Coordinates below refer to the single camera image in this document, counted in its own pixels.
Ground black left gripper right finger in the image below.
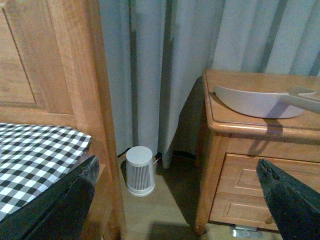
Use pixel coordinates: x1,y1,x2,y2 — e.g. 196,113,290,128
256,159,320,240

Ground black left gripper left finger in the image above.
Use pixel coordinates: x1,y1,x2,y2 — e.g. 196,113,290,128
0,155,100,240

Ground beige plastic dustpan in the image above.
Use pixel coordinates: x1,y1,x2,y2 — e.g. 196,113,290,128
214,85,320,119

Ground black white checkered bedsheet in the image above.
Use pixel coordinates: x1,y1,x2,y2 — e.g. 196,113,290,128
0,122,92,220

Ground silver metal floor plate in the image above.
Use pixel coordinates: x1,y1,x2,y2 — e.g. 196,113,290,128
229,225,263,239

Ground wooden nightstand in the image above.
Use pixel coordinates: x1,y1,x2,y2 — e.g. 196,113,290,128
195,69,320,235

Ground white cylindrical air purifier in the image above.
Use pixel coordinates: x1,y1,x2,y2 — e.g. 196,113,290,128
125,146,156,197

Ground wooden bed headboard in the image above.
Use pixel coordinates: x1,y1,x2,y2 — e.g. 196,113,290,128
0,0,126,240

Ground light blue curtain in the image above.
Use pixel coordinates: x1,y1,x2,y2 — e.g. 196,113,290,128
99,0,320,168

